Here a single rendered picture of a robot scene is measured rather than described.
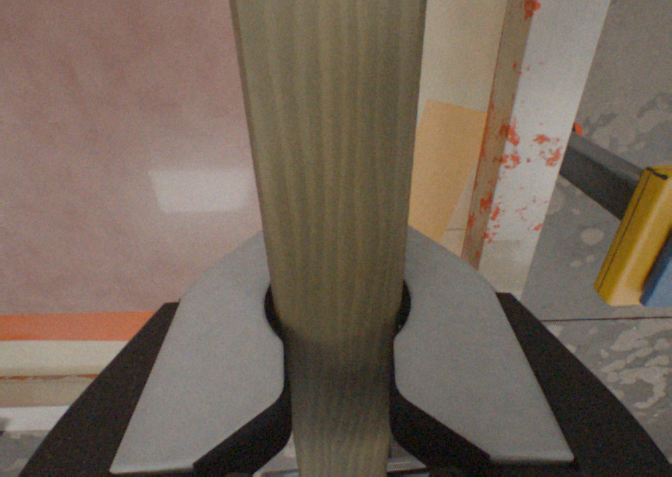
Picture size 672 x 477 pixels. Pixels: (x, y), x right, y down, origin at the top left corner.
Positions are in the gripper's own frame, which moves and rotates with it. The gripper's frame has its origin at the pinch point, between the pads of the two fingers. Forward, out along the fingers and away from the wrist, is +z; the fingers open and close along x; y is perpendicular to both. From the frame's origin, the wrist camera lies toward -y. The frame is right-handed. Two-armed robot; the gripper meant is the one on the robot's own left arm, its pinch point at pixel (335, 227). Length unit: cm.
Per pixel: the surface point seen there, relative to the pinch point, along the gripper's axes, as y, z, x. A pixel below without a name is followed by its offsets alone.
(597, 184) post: 11.7, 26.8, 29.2
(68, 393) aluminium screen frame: 25.2, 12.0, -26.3
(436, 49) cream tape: -3.9, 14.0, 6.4
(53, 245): 9.5, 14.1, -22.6
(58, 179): 3.9, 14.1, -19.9
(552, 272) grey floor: 92, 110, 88
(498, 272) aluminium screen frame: 10.7, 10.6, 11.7
